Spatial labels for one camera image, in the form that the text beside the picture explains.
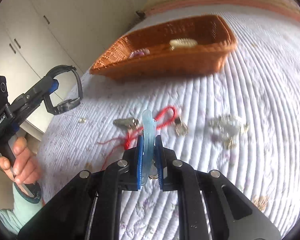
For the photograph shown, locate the black wrist watch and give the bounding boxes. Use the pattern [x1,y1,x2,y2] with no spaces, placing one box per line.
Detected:
[44,64,83,115]

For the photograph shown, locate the light blue plastic hair clip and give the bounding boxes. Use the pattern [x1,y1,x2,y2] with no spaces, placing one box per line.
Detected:
[141,109,157,186]

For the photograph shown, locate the purple spiral hair tie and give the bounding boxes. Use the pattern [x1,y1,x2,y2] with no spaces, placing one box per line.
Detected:
[129,48,151,59]

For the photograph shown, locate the cream spiral hair tie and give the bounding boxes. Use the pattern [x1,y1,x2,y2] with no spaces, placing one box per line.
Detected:
[168,37,198,49]

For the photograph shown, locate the teal sleeve forearm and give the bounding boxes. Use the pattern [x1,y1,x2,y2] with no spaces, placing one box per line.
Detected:
[0,182,43,235]

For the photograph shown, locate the left hand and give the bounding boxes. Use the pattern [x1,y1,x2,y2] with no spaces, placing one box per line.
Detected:
[0,137,42,187]

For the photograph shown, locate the red thread tassel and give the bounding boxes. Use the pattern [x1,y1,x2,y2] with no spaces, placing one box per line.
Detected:
[97,126,143,171]

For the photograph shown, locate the silver keys bunch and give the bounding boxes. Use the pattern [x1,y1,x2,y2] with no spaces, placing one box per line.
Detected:
[113,118,139,130]

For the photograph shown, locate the small earring on bed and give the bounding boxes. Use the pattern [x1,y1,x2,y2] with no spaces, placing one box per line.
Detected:
[78,118,87,124]

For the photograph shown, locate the white wardrobe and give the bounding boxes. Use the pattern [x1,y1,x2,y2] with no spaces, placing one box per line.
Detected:
[0,0,156,136]

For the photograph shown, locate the white quilted bedspread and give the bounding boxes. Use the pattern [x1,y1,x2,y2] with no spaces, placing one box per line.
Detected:
[38,5,300,235]

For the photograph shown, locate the brown wicker basket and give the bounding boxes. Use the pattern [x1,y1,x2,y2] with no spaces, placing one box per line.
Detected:
[89,15,237,81]

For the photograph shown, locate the dark items on nightstand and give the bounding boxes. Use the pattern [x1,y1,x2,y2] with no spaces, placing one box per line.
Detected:
[136,11,146,20]

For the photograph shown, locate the red cord key strap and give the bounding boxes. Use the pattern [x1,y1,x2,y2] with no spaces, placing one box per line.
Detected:
[153,105,190,137]

